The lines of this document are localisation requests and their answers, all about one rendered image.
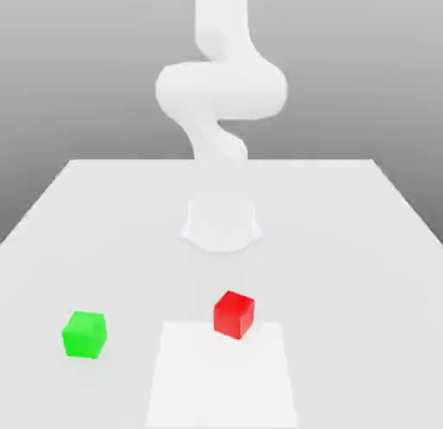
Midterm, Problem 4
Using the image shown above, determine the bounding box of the small red cube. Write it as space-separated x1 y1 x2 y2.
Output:
213 290 256 341

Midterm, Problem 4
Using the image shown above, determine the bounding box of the small green cube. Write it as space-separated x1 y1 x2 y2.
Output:
61 310 108 360

